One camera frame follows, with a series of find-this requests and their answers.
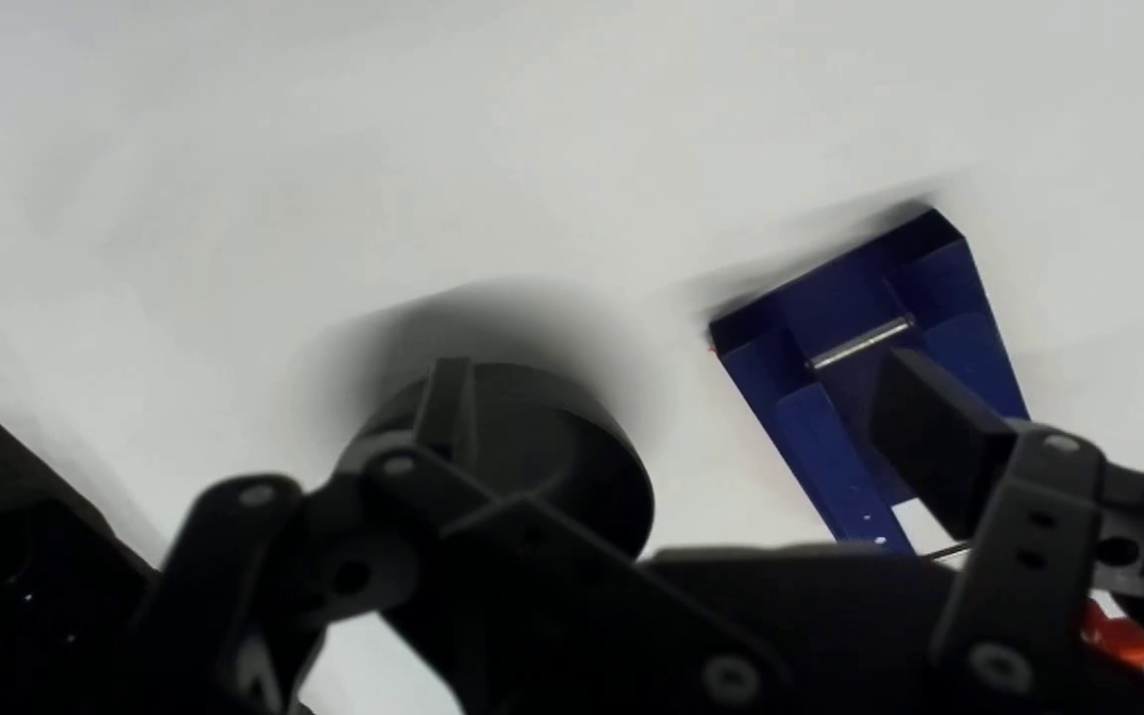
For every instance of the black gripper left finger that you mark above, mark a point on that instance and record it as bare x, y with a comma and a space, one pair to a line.
495, 570

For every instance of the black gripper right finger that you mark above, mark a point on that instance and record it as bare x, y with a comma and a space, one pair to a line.
1035, 529

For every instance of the black bowl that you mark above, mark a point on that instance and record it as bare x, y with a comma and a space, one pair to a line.
597, 462

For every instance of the blue tool holder orange base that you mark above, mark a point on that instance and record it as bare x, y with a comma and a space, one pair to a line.
944, 293

